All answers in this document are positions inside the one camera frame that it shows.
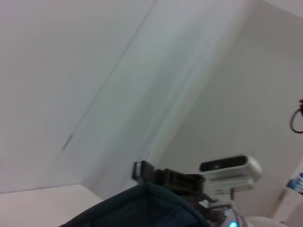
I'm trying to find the white depth camera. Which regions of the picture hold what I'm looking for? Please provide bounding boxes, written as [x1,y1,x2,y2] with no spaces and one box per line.
[198,154,263,195]

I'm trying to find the white cabinet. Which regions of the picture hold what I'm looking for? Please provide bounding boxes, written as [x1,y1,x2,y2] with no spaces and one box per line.
[271,186,303,225]

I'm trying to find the black hanging cable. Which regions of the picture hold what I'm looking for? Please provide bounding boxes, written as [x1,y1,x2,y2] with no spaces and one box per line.
[290,99,303,134]

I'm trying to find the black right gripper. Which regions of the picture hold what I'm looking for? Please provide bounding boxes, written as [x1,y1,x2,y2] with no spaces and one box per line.
[138,160,207,198]

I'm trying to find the blue packages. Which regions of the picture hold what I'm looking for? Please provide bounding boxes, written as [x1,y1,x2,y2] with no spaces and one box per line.
[287,172,303,190]

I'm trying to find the dark teal insulated lunch bag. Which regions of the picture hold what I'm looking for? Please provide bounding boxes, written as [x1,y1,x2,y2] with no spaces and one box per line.
[58,182,209,227]

